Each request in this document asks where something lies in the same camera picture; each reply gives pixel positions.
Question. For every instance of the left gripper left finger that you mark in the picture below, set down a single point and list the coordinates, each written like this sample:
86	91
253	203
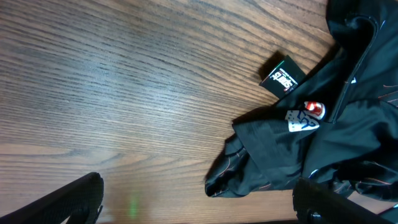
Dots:
77	202

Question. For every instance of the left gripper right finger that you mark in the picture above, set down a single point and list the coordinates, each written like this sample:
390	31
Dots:
315	204

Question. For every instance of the black printed cycling jersey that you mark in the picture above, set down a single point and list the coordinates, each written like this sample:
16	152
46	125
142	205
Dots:
337	127

